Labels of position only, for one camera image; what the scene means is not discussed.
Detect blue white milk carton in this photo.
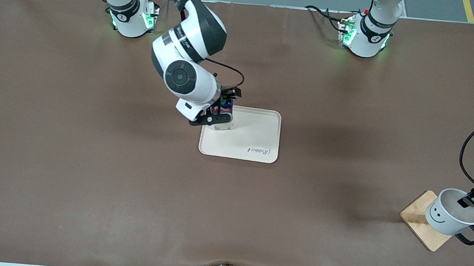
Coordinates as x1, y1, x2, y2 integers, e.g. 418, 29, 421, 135
208, 97, 237, 132

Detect white smiley cup black handle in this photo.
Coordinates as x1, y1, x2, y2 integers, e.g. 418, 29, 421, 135
422, 186, 474, 246

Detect wooden cup rack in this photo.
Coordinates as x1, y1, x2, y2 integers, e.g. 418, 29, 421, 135
397, 188, 474, 256

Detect white rectangular tray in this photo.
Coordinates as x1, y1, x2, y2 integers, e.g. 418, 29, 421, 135
198, 103, 283, 165

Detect brown table cover mat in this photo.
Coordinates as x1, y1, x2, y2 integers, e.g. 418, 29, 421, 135
0, 0, 474, 266

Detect black cables at arm base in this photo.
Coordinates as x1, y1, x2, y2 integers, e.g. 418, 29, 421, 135
303, 4, 355, 34

